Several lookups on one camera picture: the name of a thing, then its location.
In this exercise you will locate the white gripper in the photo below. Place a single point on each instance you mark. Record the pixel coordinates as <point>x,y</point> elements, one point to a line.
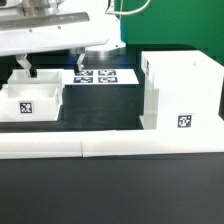
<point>52,33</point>

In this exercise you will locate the white sheet with tags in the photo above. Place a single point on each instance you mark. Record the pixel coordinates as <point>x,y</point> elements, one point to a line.
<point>100,77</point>

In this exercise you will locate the white L-shaped obstacle wall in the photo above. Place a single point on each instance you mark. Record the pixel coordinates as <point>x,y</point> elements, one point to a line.
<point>109,143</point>

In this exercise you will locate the white front drawer with tag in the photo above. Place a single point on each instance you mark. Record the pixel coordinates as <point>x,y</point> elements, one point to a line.
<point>26,103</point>

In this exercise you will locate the white drawer cabinet box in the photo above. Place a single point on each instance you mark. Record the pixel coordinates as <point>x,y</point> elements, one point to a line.
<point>182,90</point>

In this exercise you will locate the white rear drawer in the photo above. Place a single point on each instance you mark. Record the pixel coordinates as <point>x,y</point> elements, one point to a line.
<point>44,76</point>

